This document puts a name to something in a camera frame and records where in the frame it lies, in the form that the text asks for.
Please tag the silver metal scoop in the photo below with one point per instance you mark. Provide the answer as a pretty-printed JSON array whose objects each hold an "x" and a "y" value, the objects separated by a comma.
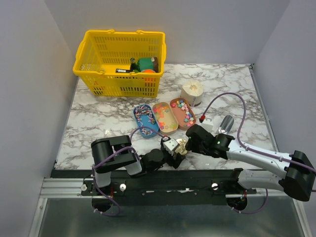
[{"x": 226, "y": 125}]

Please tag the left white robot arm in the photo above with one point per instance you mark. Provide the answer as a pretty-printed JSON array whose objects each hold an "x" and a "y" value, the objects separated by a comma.
[{"x": 110, "y": 154}]

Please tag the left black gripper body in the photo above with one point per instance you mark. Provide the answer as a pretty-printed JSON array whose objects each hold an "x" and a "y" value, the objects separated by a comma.
[{"x": 168, "y": 158}]

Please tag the pink tray of star candies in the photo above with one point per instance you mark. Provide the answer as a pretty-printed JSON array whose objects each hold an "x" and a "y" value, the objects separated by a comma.
[{"x": 183, "y": 113}]

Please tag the blue tray of striped candies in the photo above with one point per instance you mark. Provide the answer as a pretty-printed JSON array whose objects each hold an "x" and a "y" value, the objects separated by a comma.
[{"x": 145, "y": 119}]

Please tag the black rectangular pack in basket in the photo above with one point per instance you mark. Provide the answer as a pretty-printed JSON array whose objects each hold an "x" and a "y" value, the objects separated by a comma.
[{"x": 123, "y": 71}]

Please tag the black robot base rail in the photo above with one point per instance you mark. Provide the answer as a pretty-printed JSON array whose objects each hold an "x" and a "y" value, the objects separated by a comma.
[{"x": 176, "y": 187}]

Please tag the green box in basket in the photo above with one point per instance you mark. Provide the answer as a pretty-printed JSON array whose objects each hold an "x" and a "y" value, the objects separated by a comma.
[{"x": 148, "y": 63}]

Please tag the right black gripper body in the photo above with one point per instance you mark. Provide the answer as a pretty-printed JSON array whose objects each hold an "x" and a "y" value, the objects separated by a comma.
[{"x": 191, "y": 145}]

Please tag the aluminium frame rail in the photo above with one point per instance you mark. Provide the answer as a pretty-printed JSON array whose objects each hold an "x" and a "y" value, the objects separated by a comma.
[{"x": 61, "y": 188}]

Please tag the wrapped toilet paper roll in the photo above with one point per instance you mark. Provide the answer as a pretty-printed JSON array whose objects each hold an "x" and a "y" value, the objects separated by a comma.
[{"x": 192, "y": 91}]

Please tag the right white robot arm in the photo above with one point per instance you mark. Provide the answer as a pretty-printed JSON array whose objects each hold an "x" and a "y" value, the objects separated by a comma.
[{"x": 291, "y": 173}]

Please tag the yellow plastic shopping basket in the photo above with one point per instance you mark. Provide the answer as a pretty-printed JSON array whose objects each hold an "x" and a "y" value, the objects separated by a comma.
[{"x": 101, "y": 52}]

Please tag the gold rimmed jar lid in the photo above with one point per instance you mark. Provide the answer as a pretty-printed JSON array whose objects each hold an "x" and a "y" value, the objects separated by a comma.
[{"x": 181, "y": 149}]

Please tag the orange ball in basket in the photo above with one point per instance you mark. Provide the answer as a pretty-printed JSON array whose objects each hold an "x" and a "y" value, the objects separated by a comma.
[{"x": 148, "y": 71}]

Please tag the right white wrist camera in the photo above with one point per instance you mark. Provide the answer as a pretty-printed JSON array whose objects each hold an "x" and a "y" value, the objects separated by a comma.
[{"x": 207, "y": 124}]

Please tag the beige tray of gummy candies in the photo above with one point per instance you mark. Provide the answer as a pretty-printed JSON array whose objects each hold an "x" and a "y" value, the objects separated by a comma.
[{"x": 165, "y": 117}]

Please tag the green glass bottle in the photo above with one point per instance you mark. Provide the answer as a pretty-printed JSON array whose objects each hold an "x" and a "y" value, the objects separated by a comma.
[{"x": 133, "y": 65}]

